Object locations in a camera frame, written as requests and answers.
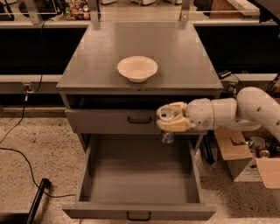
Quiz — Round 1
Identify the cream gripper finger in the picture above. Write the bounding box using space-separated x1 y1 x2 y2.
157 117 195 132
157 101 187 121

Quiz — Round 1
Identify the redbull can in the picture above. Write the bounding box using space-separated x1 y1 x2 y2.
159 105 176 144

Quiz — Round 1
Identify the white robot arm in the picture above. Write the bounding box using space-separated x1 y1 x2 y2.
157 87 280 140

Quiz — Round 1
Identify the can in cardboard box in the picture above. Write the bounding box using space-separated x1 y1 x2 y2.
255 145 270 158

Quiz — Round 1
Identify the open grey middle drawer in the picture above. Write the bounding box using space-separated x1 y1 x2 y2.
63 135 216 222

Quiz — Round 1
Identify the grey drawer cabinet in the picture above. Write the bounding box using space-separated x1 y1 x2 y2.
55 20 224 156

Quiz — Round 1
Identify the closed grey top drawer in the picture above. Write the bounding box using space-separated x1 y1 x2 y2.
64 108 216 136

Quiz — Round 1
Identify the small black device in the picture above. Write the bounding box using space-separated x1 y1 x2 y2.
218 70 231 79

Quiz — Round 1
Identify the white bowl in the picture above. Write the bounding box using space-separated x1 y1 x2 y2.
117 56 158 83

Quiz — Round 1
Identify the open cardboard box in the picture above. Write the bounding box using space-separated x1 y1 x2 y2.
213 97 280 190

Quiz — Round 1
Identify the group of cans on shelf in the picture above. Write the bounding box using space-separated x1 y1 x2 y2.
64 0 90 20

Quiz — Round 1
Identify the black metal leg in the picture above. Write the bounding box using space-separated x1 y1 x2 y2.
25 178 51 224

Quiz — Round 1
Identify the black floor cable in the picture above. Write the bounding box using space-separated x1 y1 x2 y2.
0 20 76 200

